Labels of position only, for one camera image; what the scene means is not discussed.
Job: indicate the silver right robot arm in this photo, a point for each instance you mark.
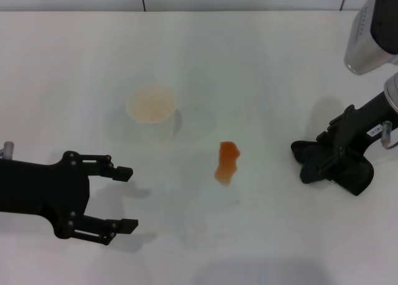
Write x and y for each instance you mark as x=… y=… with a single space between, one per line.
x=392 y=89

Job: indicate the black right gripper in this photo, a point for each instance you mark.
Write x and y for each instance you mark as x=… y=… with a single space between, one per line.
x=360 y=123

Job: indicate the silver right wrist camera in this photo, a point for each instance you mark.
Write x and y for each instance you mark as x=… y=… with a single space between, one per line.
x=370 y=42

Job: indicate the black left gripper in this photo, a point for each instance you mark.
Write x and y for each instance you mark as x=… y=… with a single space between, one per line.
x=40 y=188

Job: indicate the brown water stain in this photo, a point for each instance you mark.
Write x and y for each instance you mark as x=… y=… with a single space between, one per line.
x=226 y=163

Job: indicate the white paper cup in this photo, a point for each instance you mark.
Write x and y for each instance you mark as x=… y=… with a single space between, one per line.
x=152 y=110

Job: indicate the dark blue rag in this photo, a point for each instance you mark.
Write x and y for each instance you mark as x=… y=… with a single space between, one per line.
x=357 y=176

